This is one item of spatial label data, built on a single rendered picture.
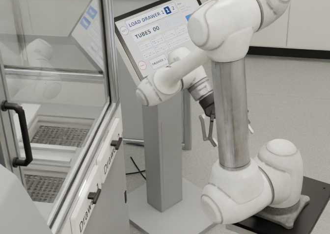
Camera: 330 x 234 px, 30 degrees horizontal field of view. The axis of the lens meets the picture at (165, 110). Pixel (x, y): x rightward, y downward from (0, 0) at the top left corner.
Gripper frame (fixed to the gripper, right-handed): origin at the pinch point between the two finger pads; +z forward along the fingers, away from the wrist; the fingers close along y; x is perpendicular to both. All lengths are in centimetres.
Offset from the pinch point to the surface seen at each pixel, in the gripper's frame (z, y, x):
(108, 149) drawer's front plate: -23.9, -42.0, 3.9
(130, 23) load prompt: -67, -5, 34
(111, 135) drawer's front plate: -28.3, -38.1, 6.8
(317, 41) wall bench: -21, 123, 230
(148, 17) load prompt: -66, 3, 39
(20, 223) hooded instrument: -12, -53, -129
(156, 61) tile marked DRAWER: -47, -5, 37
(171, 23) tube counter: -59, 11, 45
